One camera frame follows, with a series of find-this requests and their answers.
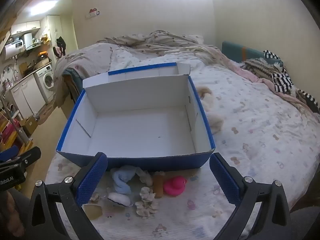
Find bed with printed sheet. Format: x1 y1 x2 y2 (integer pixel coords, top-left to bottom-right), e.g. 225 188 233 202
45 40 320 240

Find cream ruffled scrunchie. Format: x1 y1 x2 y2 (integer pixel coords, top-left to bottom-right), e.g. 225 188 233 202
135 186 160 217

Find light blue plush toy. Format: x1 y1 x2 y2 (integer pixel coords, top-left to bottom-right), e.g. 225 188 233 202
110 165 140 195

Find pink blanket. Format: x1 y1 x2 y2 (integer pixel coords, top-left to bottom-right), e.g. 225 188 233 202
212 46 320 117

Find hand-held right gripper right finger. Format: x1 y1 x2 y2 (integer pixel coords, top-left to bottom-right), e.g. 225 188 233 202
209 152 292 240

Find beige printed quilt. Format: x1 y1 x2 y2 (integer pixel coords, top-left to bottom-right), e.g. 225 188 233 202
54 30 225 90

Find dark hanging clothes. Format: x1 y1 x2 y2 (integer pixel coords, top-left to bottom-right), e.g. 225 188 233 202
55 36 67 57

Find black white striped garment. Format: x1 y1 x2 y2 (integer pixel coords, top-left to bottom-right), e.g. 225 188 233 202
262 50 320 114

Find white washing machine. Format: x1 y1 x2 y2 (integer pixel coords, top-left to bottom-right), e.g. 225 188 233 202
34 64 55 105

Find blue cardboard box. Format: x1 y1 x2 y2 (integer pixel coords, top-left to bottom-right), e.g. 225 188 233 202
56 62 216 172

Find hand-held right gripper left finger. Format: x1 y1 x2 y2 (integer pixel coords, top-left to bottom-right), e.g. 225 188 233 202
27 152 108 240

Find tan square pouch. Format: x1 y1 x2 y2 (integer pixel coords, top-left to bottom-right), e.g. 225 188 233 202
82 203 103 221

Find white kitchen base cabinet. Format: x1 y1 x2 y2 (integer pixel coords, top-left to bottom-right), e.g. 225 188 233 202
9 76 47 121

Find small white plush toy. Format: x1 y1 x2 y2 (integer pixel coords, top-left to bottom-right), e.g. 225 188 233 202
107 192 132 207

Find brown soft toy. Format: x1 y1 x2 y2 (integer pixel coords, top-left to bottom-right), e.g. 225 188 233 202
153 171 166 197

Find tall white cabinet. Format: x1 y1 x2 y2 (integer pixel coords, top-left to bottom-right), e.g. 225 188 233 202
47 15 63 49

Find cardboard box on floor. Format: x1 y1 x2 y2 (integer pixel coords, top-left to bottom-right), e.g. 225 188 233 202
20 116 38 136

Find white wall cabinet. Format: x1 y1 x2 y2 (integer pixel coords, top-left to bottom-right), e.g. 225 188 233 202
11 20 41 36

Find teal padded headboard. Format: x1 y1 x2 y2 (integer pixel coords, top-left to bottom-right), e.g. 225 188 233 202
222 41 284 67

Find yellow wooden rack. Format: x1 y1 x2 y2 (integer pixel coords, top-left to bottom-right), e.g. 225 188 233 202
0 109 33 157

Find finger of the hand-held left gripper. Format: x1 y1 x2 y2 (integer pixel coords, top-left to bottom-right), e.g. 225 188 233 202
10 146 42 167
0 145 20 162

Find person's left hand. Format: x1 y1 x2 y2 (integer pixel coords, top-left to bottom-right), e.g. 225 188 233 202
0 192 25 239

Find wall hook with cloth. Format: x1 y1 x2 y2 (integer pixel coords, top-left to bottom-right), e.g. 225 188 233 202
85 8 101 19

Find white water heater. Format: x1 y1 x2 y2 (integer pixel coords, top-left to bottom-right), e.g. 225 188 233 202
1 42 26 61

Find cream fluffy plush toy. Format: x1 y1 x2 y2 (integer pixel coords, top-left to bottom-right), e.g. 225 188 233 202
197 86 224 133

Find pink plush duck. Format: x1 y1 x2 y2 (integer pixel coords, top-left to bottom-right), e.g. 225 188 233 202
163 176 188 197

